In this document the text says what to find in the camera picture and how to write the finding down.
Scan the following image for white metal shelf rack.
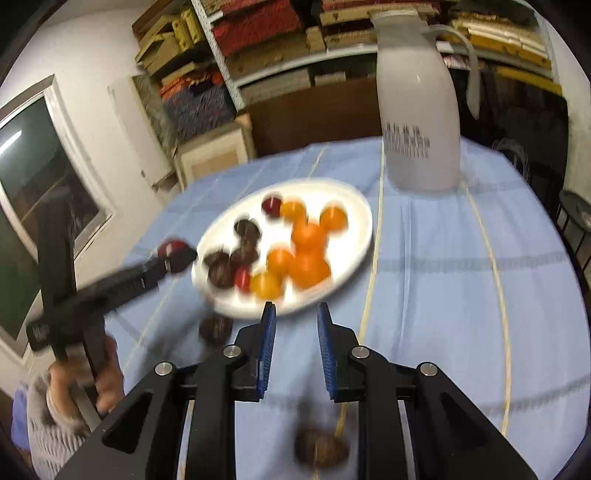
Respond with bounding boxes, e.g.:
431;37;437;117
191;0;564;112

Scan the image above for stack of yellowish boxes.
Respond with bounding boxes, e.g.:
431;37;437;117
134;7;208;77

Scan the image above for large dark water chestnut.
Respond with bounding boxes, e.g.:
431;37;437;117
294;428;350;468

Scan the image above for yellow kumquat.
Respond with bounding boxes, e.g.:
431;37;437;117
249;272;283;300

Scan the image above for large orange mandarin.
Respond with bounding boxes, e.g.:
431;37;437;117
290;253;332;290

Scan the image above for person's left forearm grey sleeve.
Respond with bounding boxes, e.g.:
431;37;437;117
25;374;105;480

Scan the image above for brown board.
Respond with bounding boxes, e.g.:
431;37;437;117
245;76;384;158

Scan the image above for blue checked tablecloth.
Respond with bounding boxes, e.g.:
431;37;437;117
111;136;583;480

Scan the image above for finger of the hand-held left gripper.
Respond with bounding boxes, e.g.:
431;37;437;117
139;248;198;289

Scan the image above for window with white frame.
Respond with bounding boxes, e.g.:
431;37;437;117
0;74;114;356

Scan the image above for stone pattern slab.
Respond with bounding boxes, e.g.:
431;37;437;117
131;74;178;162

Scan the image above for row of yellow boxes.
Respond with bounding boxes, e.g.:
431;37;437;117
450;11;561;95

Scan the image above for pale wooden framed box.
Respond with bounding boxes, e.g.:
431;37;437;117
173;114;256;190

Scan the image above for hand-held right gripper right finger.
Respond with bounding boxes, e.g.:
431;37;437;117
317;302;539;480

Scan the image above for person's left hand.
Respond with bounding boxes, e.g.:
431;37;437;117
50;335;125;416

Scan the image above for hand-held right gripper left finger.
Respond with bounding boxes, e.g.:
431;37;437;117
55;302;278;480

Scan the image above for white thermos jug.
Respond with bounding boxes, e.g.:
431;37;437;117
372;10;481;192

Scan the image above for white oval plate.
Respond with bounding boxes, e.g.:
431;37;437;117
191;178;374;321

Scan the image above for red and blue patterned boxes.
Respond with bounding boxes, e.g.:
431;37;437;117
159;69;238;139

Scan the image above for stack of patterned boxes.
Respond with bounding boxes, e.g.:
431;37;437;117
212;0;375;104

